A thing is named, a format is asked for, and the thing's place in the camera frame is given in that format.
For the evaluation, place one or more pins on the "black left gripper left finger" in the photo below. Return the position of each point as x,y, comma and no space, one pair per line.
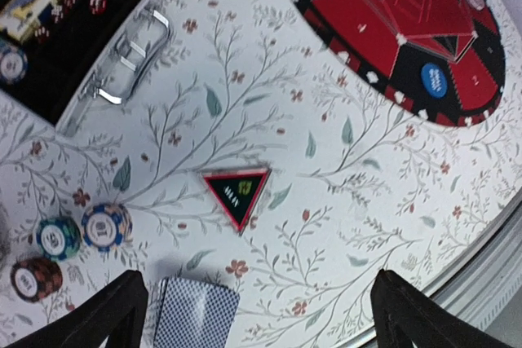
114,316

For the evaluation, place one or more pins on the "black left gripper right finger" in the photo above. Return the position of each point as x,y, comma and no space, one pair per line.
405,317

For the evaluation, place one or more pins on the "blue small blind button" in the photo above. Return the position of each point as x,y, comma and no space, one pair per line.
434,80

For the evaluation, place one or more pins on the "loose blue card deck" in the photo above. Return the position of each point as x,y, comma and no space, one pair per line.
194,314

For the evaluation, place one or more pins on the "red poker chip stack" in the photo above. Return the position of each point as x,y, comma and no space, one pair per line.
36,278

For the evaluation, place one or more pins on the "green poker chip stack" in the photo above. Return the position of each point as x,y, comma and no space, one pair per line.
58,238

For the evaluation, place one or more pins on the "triangular all in marker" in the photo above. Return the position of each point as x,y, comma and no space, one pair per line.
237,191

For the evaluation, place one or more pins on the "floral tablecloth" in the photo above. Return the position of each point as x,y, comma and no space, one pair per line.
357,183

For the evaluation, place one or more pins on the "long poker chip row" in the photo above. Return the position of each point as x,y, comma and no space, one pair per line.
14,63

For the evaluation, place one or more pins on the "round red black poker mat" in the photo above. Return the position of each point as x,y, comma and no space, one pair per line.
386,43

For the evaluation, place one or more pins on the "boxed playing card deck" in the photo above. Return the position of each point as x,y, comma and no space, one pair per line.
20,18

